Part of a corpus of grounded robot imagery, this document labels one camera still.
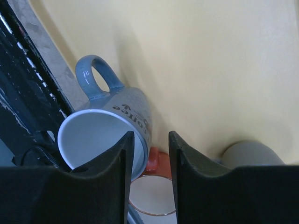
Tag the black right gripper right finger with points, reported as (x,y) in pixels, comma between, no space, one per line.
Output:
(206,192)

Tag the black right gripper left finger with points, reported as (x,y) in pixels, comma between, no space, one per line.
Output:
(94,193)

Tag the small grey cup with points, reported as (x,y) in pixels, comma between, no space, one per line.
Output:
(249,153)

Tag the yellow plastic tray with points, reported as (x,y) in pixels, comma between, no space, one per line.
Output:
(214,71)

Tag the black aluminium robot base frame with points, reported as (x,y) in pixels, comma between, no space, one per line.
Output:
(32,105)

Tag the grey blue mug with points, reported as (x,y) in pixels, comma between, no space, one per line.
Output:
(112,110)

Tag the small orange cup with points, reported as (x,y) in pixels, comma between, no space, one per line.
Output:
(152,192)

